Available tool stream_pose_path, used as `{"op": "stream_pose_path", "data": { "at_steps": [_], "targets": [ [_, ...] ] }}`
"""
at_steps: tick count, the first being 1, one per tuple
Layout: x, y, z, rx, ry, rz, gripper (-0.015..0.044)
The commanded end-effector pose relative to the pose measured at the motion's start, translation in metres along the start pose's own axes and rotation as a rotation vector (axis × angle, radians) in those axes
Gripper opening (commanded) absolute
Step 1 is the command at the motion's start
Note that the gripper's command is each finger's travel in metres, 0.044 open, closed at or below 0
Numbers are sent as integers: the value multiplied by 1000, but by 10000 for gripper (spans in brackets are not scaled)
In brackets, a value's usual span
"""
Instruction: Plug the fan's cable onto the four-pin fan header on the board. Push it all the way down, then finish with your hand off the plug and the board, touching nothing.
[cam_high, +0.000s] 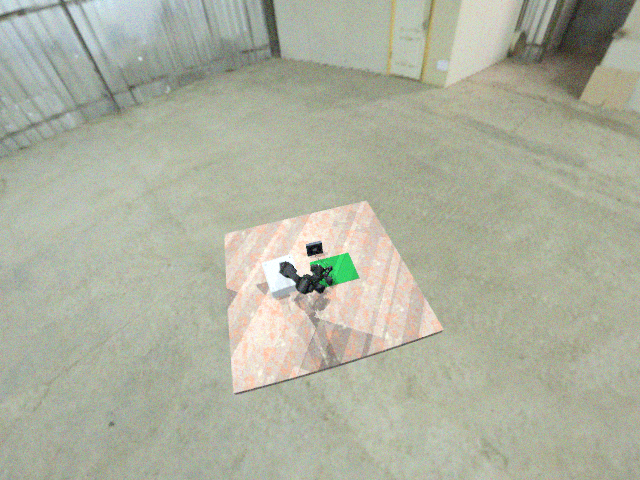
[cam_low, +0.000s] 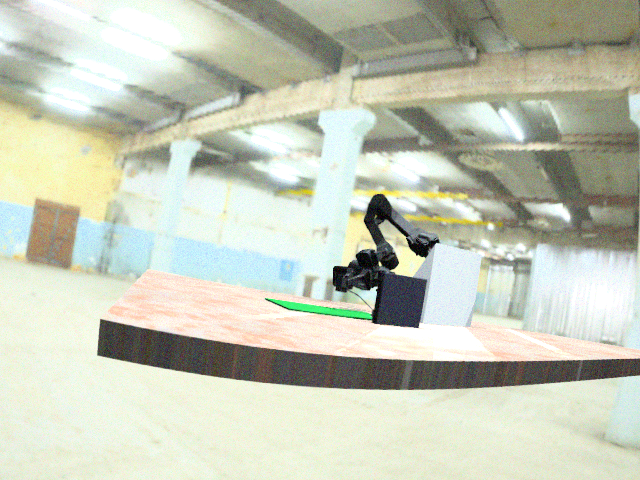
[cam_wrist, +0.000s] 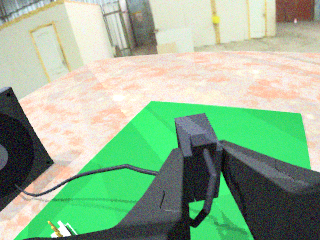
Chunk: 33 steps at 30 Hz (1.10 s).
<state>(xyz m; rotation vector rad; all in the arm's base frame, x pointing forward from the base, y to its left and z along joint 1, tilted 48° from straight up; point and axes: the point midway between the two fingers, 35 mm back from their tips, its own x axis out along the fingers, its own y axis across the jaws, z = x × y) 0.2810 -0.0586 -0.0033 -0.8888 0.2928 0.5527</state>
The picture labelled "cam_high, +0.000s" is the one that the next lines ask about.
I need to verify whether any green circuit board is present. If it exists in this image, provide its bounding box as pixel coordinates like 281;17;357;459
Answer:
309;253;359;288

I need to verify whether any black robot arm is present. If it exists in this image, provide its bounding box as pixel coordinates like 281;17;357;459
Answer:
278;261;325;295

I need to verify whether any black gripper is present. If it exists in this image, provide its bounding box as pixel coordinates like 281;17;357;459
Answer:
310;264;333;286

